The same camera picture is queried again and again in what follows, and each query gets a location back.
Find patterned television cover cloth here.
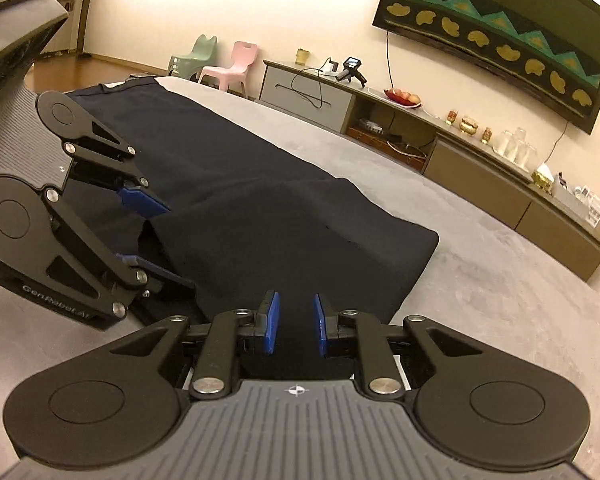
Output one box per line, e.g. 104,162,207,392
386,0,600,111

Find white door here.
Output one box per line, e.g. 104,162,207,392
45,0,99,56

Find black television cable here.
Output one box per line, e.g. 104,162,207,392
544,120,568,167
386,30,398,92

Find green plastic child chair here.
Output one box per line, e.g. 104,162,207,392
168,34,218,81

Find black wall television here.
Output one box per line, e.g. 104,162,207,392
372,0,600,135

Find gold tissue box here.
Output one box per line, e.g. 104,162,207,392
531,164,556,192

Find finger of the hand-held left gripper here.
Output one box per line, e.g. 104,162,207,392
64,112,172,221
17,189,196,333

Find black looped cable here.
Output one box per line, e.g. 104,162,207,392
275,66,327,110

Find red flat box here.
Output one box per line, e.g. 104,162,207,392
347,129,387,148

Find group of glass cups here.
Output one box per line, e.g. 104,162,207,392
492,127,537,169

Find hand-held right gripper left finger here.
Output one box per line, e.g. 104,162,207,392
109,291,281,402

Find white coiled cable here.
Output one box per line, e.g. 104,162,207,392
387,137,427,155

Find white storage box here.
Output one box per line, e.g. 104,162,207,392
551,174,600,229

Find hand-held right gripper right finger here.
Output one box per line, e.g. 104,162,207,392
313,292,483,397

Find long television cabinet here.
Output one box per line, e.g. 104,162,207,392
258,59,600,282

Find black pants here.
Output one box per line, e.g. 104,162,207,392
67,76,440,386

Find pink plastic child chair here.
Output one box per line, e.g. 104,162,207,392
198,41,258,98

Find black handheld device with screen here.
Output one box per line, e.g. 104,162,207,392
336,57,368,86

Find red fruit plate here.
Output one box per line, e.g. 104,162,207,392
384,87,425,108

